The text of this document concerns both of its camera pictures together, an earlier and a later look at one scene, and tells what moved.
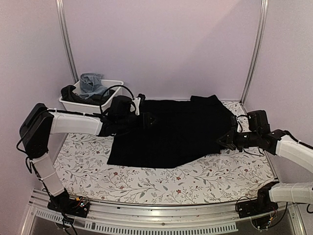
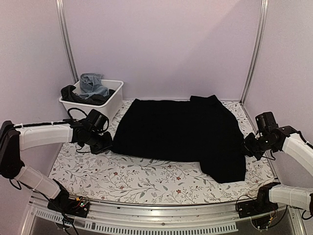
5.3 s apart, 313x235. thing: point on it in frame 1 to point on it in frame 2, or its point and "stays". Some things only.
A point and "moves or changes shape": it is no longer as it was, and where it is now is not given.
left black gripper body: (124, 123) to (98, 144)
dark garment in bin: (67, 94) stays
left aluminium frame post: (61, 18) stays
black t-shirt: (175, 132) moves or changes shape
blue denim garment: (90, 83) stays
